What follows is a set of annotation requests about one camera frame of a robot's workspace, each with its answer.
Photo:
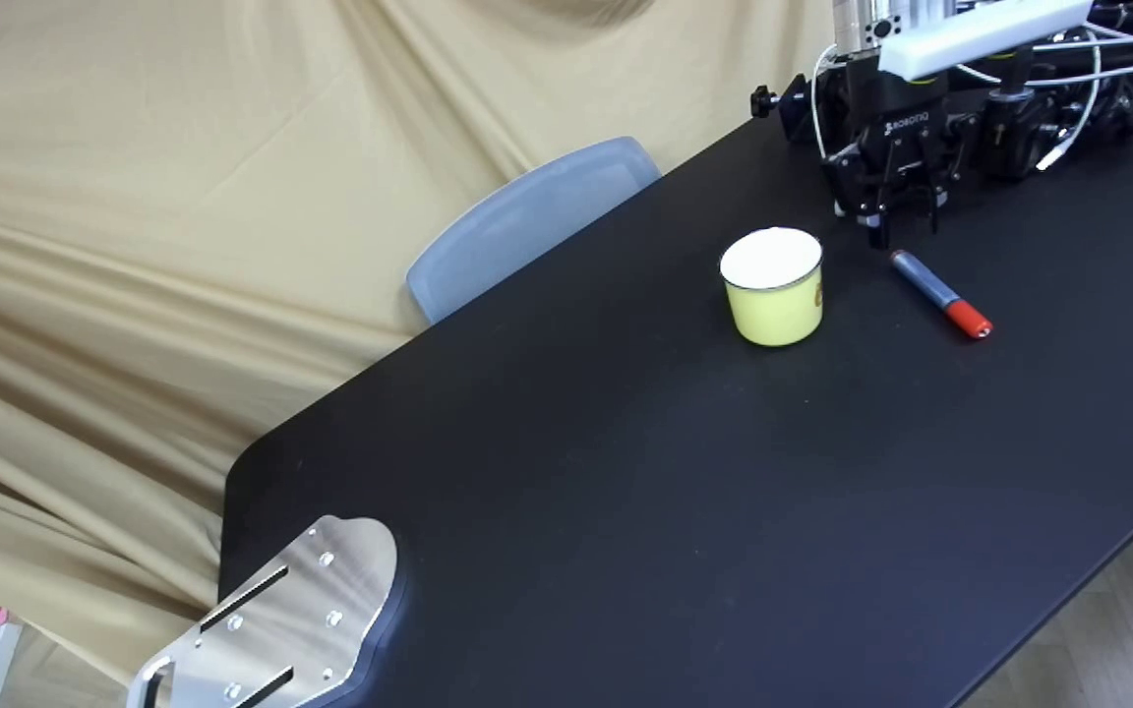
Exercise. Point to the beige cloth backdrop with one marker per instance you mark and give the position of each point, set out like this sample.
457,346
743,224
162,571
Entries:
173,263

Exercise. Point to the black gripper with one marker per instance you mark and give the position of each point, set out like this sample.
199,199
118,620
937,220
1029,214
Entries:
907,113

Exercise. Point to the yellow enamel mug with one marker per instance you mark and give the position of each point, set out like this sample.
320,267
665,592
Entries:
776,315

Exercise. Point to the silver metal plate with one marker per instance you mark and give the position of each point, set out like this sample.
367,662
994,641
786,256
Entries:
292,616

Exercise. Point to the blue marker with red cap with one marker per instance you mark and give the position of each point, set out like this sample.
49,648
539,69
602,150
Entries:
943,298

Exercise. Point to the black camera mount equipment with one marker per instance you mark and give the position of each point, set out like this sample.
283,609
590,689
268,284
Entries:
1025,133

